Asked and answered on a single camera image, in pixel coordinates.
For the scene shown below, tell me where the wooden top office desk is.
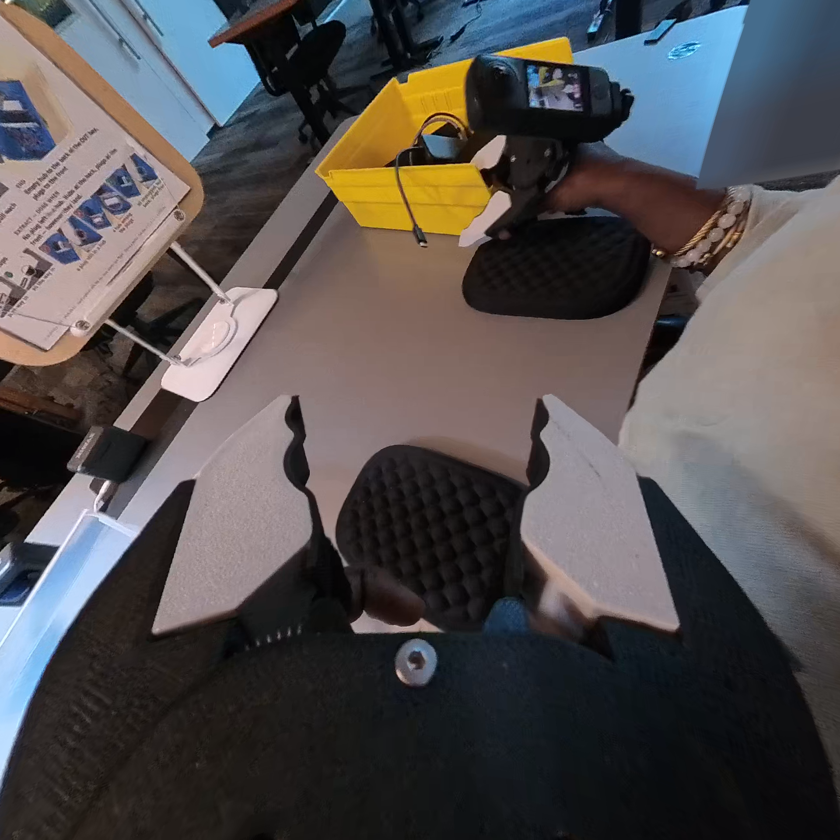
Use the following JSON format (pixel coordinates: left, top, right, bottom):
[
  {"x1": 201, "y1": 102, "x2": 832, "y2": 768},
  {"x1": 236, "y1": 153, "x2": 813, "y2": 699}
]
[{"x1": 209, "y1": 0, "x2": 303, "y2": 132}]

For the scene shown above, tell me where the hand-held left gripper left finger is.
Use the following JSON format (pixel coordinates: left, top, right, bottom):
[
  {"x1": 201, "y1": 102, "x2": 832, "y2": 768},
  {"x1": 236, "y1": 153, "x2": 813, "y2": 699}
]
[{"x1": 151, "y1": 395, "x2": 357, "y2": 636}]

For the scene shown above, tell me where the black office chair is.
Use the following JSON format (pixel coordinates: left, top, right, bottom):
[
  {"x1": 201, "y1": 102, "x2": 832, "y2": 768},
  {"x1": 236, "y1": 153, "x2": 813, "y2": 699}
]
[{"x1": 262, "y1": 20, "x2": 349, "y2": 142}]

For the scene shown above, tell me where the person's right arm with bracelets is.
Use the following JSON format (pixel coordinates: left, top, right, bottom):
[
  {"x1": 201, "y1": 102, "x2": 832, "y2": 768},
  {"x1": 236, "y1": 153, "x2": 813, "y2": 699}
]
[{"x1": 619, "y1": 172, "x2": 840, "y2": 782}]

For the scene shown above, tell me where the grey upright panel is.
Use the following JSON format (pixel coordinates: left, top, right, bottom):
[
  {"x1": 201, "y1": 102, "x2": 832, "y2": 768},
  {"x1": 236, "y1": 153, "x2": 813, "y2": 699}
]
[{"x1": 699, "y1": 0, "x2": 840, "y2": 191}]

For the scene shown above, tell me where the person's left hand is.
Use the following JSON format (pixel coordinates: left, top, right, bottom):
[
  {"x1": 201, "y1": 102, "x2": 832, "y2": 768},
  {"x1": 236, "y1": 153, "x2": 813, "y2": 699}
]
[{"x1": 351, "y1": 567, "x2": 427, "y2": 626}]

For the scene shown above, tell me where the black power adapter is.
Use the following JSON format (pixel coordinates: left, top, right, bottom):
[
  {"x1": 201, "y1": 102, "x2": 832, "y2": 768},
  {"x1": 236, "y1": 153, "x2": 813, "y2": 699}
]
[{"x1": 67, "y1": 425, "x2": 147, "y2": 475}]

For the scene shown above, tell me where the person's right hand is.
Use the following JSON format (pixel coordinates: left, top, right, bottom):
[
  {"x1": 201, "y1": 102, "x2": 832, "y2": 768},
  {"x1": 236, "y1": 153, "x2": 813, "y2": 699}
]
[{"x1": 545, "y1": 141, "x2": 726, "y2": 257}]

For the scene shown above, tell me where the white metal display stand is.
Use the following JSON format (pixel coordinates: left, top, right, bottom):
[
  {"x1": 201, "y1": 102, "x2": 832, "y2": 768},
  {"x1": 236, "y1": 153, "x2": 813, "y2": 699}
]
[{"x1": 71, "y1": 241, "x2": 279, "y2": 401}]

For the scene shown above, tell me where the white side desk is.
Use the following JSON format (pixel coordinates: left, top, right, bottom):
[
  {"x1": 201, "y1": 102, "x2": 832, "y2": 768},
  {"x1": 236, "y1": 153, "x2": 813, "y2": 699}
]
[{"x1": 570, "y1": 5, "x2": 749, "y2": 179}]

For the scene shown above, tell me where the wooden instruction board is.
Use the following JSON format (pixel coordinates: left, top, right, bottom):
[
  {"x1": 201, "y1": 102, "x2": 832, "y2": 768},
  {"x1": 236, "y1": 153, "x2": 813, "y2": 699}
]
[{"x1": 0, "y1": 3, "x2": 204, "y2": 366}]

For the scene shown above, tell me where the gold bangle bracelet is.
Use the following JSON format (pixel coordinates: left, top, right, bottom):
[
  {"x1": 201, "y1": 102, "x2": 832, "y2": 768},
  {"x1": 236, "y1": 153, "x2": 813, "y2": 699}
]
[{"x1": 653, "y1": 197, "x2": 749, "y2": 273}]

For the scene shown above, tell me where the yellow plastic bin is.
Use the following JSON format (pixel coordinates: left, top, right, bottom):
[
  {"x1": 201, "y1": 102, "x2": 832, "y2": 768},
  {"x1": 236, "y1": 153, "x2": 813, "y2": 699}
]
[{"x1": 315, "y1": 37, "x2": 573, "y2": 236}]

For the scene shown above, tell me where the black quilted wrist pad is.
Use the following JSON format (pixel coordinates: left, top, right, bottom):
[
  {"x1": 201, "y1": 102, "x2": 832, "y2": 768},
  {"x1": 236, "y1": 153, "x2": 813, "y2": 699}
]
[
  {"x1": 462, "y1": 217, "x2": 652, "y2": 321},
  {"x1": 336, "y1": 445, "x2": 529, "y2": 634}
]

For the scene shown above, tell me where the white plastic box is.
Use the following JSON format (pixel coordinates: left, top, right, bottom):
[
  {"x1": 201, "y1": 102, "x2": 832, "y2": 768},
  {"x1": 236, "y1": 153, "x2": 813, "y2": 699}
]
[{"x1": 0, "y1": 511, "x2": 142, "y2": 716}]

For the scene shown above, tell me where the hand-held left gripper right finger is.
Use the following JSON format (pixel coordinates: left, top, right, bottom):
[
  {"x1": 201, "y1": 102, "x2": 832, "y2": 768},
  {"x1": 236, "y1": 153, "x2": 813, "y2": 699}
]
[{"x1": 515, "y1": 394, "x2": 681, "y2": 641}]

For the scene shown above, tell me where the black usb cable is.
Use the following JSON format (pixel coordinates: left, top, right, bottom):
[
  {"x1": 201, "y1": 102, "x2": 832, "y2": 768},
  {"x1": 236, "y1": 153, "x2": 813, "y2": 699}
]
[{"x1": 394, "y1": 146, "x2": 431, "y2": 250}]

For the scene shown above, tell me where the white bead bracelet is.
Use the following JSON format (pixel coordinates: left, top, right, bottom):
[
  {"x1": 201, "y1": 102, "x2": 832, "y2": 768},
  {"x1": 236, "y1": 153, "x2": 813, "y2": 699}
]
[{"x1": 669, "y1": 187, "x2": 752, "y2": 266}]

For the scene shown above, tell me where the printed instruction sheet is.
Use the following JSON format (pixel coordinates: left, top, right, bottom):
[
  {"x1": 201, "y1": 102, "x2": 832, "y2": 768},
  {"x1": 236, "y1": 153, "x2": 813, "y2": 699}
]
[{"x1": 0, "y1": 13, "x2": 191, "y2": 345}]

